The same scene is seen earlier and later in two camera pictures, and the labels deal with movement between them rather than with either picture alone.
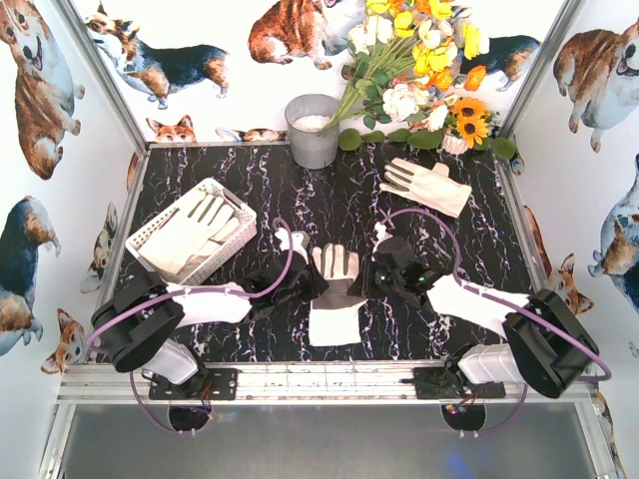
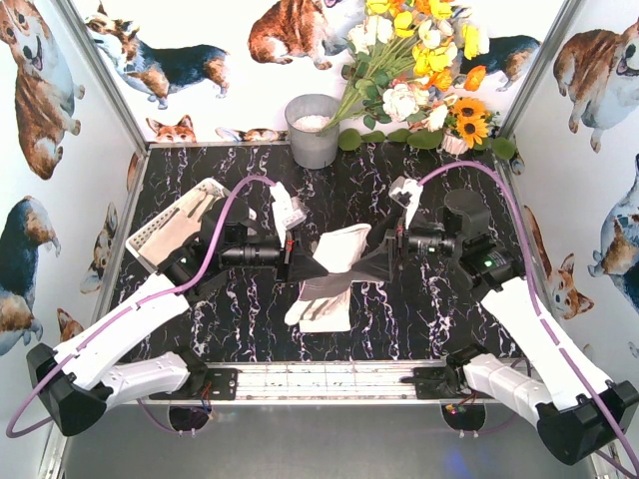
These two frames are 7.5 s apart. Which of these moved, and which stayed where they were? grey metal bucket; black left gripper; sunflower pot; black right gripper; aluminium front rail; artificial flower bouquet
Moved: black left gripper; black right gripper
Stayed: aluminium front rail; sunflower pot; grey metal bucket; artificial flower bouquet
